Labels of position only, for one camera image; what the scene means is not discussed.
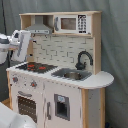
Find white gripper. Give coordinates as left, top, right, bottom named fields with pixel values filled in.
left=12, top=30, right=31, bottom=62

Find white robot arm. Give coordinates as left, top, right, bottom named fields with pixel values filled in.
left=0, top=30, right=37, bottom=128

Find white wooden toy kitchen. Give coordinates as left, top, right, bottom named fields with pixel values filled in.
left=7, top=11, right=114, bottom=128

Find grey toy range hood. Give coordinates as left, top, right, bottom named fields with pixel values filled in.
left=27, top=16, right=52, bottom=34

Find black toy stovetop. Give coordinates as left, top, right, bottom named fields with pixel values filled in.
left=18, top=62, right=55, bottom=74

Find white toy microwave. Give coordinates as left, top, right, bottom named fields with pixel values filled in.
left=54, top=14, right=91, bottom=34

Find left red stove knob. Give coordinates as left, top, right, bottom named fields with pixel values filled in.
left=12, top=77, right=18, bottom=83

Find red stove knob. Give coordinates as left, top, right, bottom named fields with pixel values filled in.
left=30, top=81, right=37, bottom=88
left=12, top=77, right=18, bottom=83

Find right red stove knob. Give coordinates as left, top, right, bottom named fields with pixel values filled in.
left=30, top=81, right=37, bottom=88

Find black toy faucet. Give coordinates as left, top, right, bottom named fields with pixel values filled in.
left=75, top=51, right=93, bottom=70

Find grey toy sink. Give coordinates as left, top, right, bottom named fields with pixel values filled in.
left=52, top=68, right=92, bottom=81

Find toy oven door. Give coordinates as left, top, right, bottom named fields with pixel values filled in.
left=11, top=87, right=44, bottom=128

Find toy dishwasher door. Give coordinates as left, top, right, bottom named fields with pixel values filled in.
left=45, top=82, right=81, bottom=128

